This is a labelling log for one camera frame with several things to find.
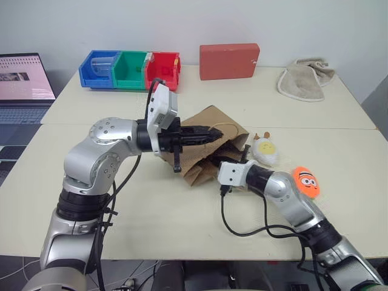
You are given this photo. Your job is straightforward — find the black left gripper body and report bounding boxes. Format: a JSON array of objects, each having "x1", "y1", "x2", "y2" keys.
[{"x1": 157, "y1": 118, "x2": 185, "y2": 174}]

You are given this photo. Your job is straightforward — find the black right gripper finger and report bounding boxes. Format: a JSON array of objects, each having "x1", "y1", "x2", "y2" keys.
[{"x1": 213, "y1": 150, "x2": 235, "y2": 166}]

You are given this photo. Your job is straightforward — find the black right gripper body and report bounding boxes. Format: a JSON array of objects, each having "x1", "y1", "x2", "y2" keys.
[{"x1": 232, "y1": 145, "x2": 248, "y2": 166}]

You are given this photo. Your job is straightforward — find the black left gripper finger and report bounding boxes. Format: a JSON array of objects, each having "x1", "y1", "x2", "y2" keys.
[
  {"x1": 183, "y1": 129, "x2": 226, "y2": 146},
  {"x1": 181, "y1": 124, "x2": 213, "y2": 136}
]

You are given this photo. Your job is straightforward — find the brown paper bag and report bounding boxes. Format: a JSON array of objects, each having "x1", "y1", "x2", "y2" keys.
[{"x1": 163, "y1": 105, "x2": 251, "y2": 187}]

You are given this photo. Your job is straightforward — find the white fried egg plush toy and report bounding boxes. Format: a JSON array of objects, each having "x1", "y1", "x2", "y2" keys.
[{"x1": 249, "y1": 130, "x2": 280, "y2": 168}]

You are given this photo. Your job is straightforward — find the orange clownfish plush toy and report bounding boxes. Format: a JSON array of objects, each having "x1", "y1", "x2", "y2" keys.
[{"x1": 291, "y1": 166, "x2": 322, "y2": 201}]

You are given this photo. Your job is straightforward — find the red plastic storage bin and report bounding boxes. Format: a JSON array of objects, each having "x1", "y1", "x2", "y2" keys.
[{"x1": 144, "y1": 52, "x2": 182, "y2": 93}]

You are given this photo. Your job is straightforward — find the green plastic storage bin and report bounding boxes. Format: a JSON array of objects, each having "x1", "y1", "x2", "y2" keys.
[{"x1": 112, "y1": 50, "x2": 152, "y2": 92}]

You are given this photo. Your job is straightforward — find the red rectangular block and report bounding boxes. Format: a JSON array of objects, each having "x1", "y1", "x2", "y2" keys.
[{"x1": 199, "y1": 42, "x2": 261, "y2": 82}]

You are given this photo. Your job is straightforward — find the beige folded towel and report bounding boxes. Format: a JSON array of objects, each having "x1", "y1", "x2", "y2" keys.
[{"x1": 276, "y1": 58, "x2": 336, "y2": 102}]

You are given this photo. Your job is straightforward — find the blue plastic storage bin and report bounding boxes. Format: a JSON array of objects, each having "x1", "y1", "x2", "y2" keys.
[{"x1": 78, "y1": 50, "x2": 122, "y2": 90}]

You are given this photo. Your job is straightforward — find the clear plastic cup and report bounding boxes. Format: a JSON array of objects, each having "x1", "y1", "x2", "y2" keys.
[{"x1": 90, "y1": 56, "x2": 118, "y2": 78}]

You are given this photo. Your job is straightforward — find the open laptop computer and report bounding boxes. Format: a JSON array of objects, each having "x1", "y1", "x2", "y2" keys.
[{"x1": 0, "y1": 53, "x2": 58, "y2": 127}]

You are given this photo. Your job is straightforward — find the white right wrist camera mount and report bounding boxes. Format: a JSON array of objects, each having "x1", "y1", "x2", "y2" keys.
[{"x1": 218, "y1": 159, "x2": 258, "y2": 187}]

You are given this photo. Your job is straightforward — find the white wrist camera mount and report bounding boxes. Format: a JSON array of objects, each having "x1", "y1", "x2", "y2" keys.
[
  {"x1": 145, "y1": 81, "x2": 180, "y2": 156},
  {"x1": 218, "y1": 159, "x2": 258, "y2": 187}
]

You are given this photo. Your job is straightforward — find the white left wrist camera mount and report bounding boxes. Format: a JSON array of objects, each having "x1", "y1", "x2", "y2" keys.
[{"x1": 145, "y1": 81, "x2": 180, "y2": 156}]

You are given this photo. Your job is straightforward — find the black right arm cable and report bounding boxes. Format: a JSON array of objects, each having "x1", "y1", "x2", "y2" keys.
[{"x1": 219, "y1": 184, "x2": 336, "y2": 291}]

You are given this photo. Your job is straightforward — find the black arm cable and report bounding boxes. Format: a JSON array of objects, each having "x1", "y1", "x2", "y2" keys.
[
  {"x1": 219, "y1": 184, "x2": 336, "y2": 291},
  {"x1": 90, "y1": 78, "x2": 166, "y2": 291}
]

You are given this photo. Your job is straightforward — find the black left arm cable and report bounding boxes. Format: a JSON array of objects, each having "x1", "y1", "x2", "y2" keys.
[{"x1": 90, "y1": 78, "x2": 166, "y2": 291}]

